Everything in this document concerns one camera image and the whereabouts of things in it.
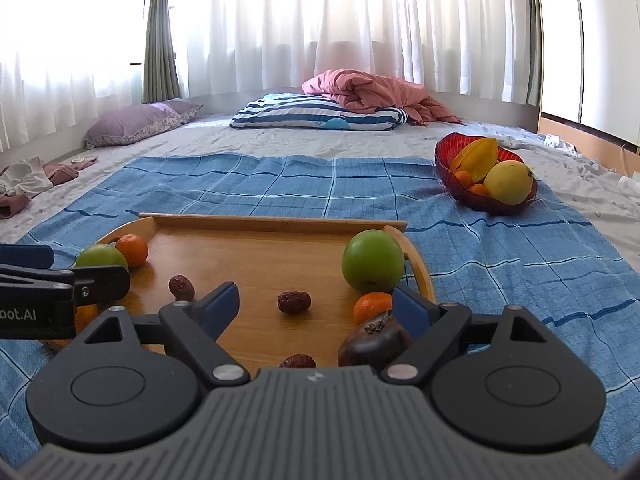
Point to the white garment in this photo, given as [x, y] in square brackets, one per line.
[25, 177]

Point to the red glass bowl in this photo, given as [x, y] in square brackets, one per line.
[450, 180]

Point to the green curtain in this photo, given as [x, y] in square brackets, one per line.
[160, 35]
[535, 35]

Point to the wooden tray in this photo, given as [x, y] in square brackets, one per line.
[250, 260]

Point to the small white cloth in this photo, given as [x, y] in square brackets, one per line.
[560, 142]

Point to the small orange kumquat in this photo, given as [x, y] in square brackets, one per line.
[478, 190]
[462, 178]

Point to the orange passion fruit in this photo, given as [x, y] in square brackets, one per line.
[86, 317]

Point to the yellow mango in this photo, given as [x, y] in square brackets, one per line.
[507, 182]

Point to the white sheer curtain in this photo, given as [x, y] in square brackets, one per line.
[325, 10]

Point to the purple pillow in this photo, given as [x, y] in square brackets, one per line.
[135, 122]

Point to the blue checked blanket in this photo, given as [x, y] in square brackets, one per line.
[500, 270]

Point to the pink quilt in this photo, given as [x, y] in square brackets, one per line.
[375, 92]

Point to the pink folded cloth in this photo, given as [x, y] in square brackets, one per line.
[62, 172]

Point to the blue striped pillow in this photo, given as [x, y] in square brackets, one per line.
[310, 112]

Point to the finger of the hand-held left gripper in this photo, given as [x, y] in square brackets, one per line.
[102, 285]
[25, 257]

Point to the green apple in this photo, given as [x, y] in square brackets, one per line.
[372, 262]
[100, 256]

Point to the white wardrobe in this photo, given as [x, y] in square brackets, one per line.
[590, 35]

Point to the dark brown persimmon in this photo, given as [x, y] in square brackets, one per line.
[370, 347]

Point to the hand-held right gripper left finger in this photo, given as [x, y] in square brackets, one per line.
[220, 310]

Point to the orange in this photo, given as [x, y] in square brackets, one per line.
[132, 250]

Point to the red date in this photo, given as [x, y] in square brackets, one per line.
[297, 362]
[294, 303]
[181, 287]

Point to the small tangerine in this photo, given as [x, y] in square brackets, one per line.
[370, 307]

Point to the yellow starfruit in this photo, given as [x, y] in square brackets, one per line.
[475, 157]

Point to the small beige cloth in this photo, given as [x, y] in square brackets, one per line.
[84, 160]

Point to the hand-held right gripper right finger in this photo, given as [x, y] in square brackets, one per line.
[412, 312]

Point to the white clothes pile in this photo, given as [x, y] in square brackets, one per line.
[607, 175]

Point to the pale pink garment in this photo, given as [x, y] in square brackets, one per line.
[12, 206]

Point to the grey patterned bed sheet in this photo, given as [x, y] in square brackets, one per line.
[350, 142]

